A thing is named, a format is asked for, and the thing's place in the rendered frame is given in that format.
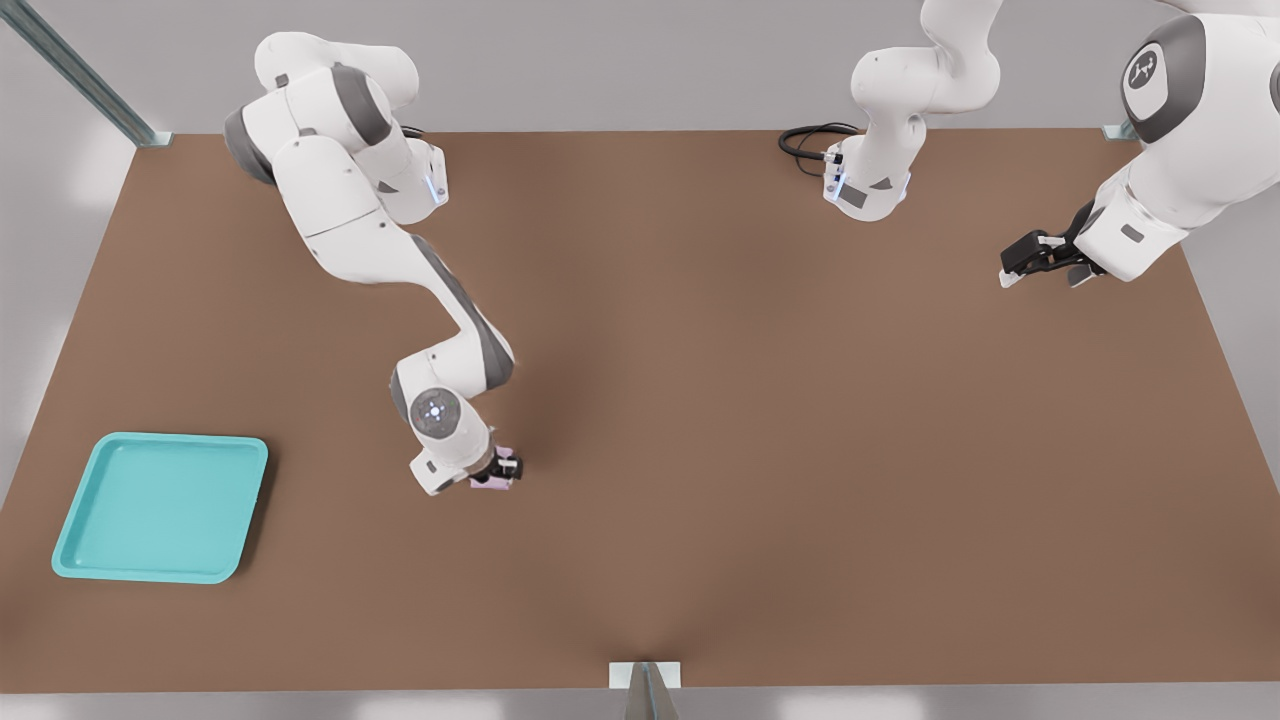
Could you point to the pale lilac phone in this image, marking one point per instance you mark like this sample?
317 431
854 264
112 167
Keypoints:
484 483

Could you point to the pale blue-green tray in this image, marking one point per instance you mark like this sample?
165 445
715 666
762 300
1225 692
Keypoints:
160 508

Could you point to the silver frame post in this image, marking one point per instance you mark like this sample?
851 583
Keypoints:
75 65
646 690
1120 131

